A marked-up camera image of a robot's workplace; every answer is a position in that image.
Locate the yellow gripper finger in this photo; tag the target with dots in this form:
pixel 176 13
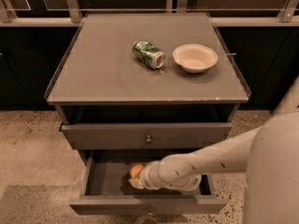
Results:
pixel 136 183

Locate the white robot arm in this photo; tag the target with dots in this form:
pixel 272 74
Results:
pixel 268 155

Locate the metal railing frame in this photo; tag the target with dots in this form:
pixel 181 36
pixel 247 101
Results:
pixel 222 13

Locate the grey drawer cabinet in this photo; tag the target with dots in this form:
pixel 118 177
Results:
pixel 146 81

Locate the orange fruit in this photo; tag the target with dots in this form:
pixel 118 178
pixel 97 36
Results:
pixel 136 169

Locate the round metal drawer knob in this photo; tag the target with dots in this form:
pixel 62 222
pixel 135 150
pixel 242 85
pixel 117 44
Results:
pixel 148 139

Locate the white paper bowl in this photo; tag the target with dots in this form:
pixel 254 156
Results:
pixel 195 58

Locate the grey open middle drawer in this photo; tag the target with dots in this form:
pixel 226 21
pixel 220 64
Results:
pixel 107 191

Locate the green crushed soda can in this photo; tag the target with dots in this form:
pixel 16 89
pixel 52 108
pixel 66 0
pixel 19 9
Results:
pixel 149 54

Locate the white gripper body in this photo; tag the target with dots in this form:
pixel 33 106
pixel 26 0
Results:
pixel 146 175

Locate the grey top drawer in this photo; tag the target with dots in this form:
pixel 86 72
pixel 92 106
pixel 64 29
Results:
pixel 132 136

